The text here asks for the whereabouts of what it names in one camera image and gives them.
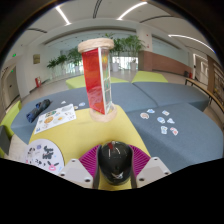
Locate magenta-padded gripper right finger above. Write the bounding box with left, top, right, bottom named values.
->
left=128, top=143, right=172, bottom=189

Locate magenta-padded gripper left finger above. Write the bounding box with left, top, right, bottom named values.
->
left=58, top=143, right=102, bottom=190

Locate black computer mouse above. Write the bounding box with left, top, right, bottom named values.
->
left=97, top=140, right=134, bottom=186

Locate round white printed mouse pad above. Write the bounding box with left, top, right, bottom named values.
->
left=24, top=138, right=65, bottom=176

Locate grey upholstered seat block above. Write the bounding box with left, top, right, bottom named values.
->
left=10, top=82, right=158, bottom=145
left=126, top=102, right=224, bottom=173
left=133, top=81, right=210, bottom=113

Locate group of loose stickers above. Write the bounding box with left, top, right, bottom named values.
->
left=60, top=100, right=86, bottom=110
left=139, top=108, right=179, bottom=137

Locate white sticker sheet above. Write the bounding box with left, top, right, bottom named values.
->
left=33, top=103, right=77, bottom=135

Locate folded dark blue umbrella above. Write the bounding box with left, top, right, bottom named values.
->
left=25, top=98, right=52, bottom=124

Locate dark grey cube seat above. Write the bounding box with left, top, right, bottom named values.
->
left=0, top=124, right=11, bottom=158

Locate lime green seat block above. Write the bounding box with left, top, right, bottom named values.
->
left=65, top=74, right=129, bottom=90
left=0, top=100, right=23, bottom=138
left=131, top=70, right=169, bottom=84

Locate red fire extinguisher box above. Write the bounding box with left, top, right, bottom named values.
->
left=34, top=76, right=43, bottom=88

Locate group of potted green plants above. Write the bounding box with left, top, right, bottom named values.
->
left=46, top=33, right=146, bottom=73

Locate group of ceiling strip lights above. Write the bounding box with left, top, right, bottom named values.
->
left=54, top=1, right=214, bottom=53

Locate red column with rope ends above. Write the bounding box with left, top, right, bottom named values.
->
left=77, top=37, right=118, bottom=123

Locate wooden bench with black frame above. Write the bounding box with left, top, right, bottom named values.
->
left=184, top=78, right=224, bottom=114

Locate brown wall plaque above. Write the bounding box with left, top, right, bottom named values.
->
left=32, top=53, right=41, bottom=65

